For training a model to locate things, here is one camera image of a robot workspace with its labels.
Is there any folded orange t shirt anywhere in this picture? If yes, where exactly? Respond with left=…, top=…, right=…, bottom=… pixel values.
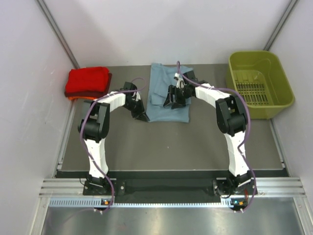
left=67, top=96, right=96, bottom=100

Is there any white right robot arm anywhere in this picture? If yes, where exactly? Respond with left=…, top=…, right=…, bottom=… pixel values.
left=163, top=71, right=251, bottom=198

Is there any folded red t shirt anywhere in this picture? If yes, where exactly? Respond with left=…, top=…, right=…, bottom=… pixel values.
left=65, top=67, right=110, bottom=93

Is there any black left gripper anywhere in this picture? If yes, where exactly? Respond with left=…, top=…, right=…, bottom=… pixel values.
left=123, top=98, right=149, bottom=122

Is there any folded maroon t shirt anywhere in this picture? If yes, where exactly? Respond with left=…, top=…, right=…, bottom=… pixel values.
left=64, top=73, right=112, bottom=99

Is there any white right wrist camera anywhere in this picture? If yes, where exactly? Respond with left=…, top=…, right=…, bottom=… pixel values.
left=174, top=73, right=185, bottom=89

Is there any corner aluminium profile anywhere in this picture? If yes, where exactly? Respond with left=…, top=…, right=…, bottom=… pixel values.
left=263, top=0, right=300, bottom=51
left=35, top=0, right=80, bottom=69

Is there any aluminium front frame rail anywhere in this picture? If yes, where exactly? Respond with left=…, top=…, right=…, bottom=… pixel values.
left=40, top=177, right=306, bottom=197

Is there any left corner aluminium profile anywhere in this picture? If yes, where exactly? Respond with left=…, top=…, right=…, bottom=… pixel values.
left=35, top=0, right=80, bottom=69

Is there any light blue t shirt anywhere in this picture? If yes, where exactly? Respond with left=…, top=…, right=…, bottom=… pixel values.
left=146, top=63, right=191, bottom=123

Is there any right corner aluminium profile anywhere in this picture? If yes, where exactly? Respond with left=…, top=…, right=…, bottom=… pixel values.
left=263, top=0, right=300, bottom=51

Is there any slotted grey cable duct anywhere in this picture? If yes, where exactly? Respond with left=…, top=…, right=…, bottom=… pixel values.
left=48, top=197, right=247, bottom=208

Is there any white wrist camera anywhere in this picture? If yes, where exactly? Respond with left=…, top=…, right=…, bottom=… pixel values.
left=132, top=92, right=141, bottom=102
left=174, top=73, right=185, bottom=89

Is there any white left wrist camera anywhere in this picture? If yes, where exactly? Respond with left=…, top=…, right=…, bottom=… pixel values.
left=132, top=92, right=141, bottom=102

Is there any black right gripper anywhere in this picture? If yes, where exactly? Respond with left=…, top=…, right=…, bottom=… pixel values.
left=163, top=85, right=191, bottom=110

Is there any olive green plastic basket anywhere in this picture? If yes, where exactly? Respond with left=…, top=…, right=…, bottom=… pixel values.
left=225, top=50, right=295, bottom=119

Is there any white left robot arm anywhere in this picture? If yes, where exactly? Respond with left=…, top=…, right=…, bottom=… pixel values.
left=78, top=82, right=150, bottom=196

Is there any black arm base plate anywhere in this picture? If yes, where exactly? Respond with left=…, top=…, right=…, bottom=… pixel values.
left=83, top=178, right=256, bottom=197

